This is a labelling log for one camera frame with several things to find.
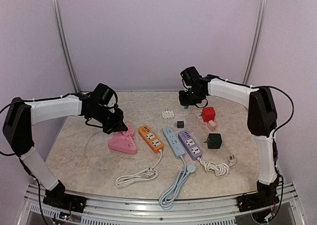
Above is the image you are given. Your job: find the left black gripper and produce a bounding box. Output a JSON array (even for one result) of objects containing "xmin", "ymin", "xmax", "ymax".
[{"xmin": 89, "ymin": 106, "xmax": 128, "ymax": 134}]

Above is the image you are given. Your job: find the pink square plug adapter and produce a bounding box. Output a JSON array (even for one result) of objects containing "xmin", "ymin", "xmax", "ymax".
[{"xmin": 121, "ymin": 124, "xmax": 135, "ymax": 137}]

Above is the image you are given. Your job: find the pink triangular power strip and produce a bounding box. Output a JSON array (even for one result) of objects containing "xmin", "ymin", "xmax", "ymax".
[{"xmin": 108, "ymin": 133, "xmax": 137, "ymax": 155}]

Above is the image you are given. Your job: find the red cube adapter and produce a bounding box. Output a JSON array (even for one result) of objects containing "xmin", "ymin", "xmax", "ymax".
[{"xmin": 201, "ymin": 107, "xmax": 216, "ymax": 122}]

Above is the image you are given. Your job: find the orange power strip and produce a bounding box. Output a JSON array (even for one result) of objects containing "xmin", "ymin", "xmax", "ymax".
[{"xmin": 138, "ymin": 125, "xmax": 164, "ymax": 154}]

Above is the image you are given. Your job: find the black charger plug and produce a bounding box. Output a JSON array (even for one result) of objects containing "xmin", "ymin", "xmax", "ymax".
[{"xmin": 174, "ymin": 121, "xmax": 185, "ymax": 128}]

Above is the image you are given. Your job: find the white charger plug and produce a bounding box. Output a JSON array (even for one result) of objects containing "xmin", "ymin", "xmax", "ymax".
[{"xmin": 161, "ymin": 110, "xmax": 175, "ymax": 119}]

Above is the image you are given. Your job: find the small pink charger plug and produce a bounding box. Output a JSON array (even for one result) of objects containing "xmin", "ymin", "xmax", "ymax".
[{"xmin": 208, "ymin": 120, "xmax": 217, "ymax": 131}]

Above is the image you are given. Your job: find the purple power strip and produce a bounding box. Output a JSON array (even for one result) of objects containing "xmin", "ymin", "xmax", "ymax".
[{"xmin": 178, "ymin": 130, "xmax": 203, "ymax": 161}]

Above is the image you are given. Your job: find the light blue power strip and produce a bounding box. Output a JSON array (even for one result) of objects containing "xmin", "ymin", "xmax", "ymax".
[{"xmin": 162, "ymin": 127, "xmax": 185, "ymax": 158}]

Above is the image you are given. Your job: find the dark green cube adapter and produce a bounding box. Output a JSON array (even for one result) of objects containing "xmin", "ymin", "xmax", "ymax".
[{"xmin": 204, "ymin": 133, "xmax": 222, "ymax": 149}]

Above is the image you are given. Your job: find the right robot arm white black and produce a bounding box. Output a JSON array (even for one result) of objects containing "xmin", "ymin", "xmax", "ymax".
[{"xmin": 179, "ymin": 71, "xmax": 278, "ymax": 185}]

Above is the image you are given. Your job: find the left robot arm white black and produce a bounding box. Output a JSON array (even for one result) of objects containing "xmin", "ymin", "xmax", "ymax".
[{"xmin": 1, "ymin": 92, "xmax": 128, "ymax": 208}]

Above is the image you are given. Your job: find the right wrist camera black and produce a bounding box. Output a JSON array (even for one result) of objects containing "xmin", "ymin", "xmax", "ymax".
[{"xmin": 180, "ymin": 66, "xmax": 202, "ymax": 88}]

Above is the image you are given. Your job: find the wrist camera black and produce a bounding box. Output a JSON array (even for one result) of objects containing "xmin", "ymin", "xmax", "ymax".
[
  {"xmin": 180, "ymin": 66, "xmax": 202, "ymax": 88},
  {"xmin": 92, "ymin": 83, "xmax": 118, "ymax": 109}
]

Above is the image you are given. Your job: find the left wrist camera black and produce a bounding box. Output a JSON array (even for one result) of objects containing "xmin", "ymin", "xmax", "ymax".
[{"xmin": 92, "ymin": 83, "xmax": 118, "ymax": 109}]

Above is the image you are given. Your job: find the white cable of orange strip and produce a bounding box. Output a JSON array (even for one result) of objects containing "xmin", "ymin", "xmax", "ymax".
[{"xmin": 115, "ymin": 150, "xmax": 164, "ymax": 188}]

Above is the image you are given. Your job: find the white cable of purple strip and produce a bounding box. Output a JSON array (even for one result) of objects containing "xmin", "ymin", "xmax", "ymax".
[{"xmin": 198, "ymin": 154, "xmax": 237, "ymax": 177}]

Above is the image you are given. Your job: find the light blue cable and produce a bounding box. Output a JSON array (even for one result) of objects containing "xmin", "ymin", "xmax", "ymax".
[{"xmin": 158, "ymin": 155, "xmax": 197, "ymax": 210}]

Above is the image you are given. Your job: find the aluminium front rail frame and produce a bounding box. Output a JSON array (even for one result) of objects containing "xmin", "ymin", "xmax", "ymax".
[{"xmin": 13, "ymin": 183, "xmax": 308, "ymax": 225}]

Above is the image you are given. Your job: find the right aluminium corner post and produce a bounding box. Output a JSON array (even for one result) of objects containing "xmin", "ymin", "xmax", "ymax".
[{"xmin": 243, "ymin": 0, "xmax": 268, "ymax": 84}]

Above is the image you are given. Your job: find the aluminium corner post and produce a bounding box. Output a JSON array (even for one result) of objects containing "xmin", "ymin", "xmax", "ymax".
[
  {"xmin": 51, "ymin": 0, "xmax": 81, "ymax": 93},
  {"xmin": 243, "ymin": 0, "xmax": 268, "ymax": 84}
]

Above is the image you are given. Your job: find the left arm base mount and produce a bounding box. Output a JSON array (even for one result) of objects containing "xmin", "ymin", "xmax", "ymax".
[{"xmin": 43, "ymin": 181, "xmax": 87, "ymax": 213}]

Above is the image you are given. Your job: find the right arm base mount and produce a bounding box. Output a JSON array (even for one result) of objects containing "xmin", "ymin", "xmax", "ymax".
[{"xmin": 237, "ymin": 178, "xmax": 279, "ymax": 212}]

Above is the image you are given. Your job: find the left aluminium corner post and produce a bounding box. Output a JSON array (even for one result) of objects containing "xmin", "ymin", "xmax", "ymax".
[{"xmin": 51, "ymin": 0, "xmax": 81, "ymax": 93}]

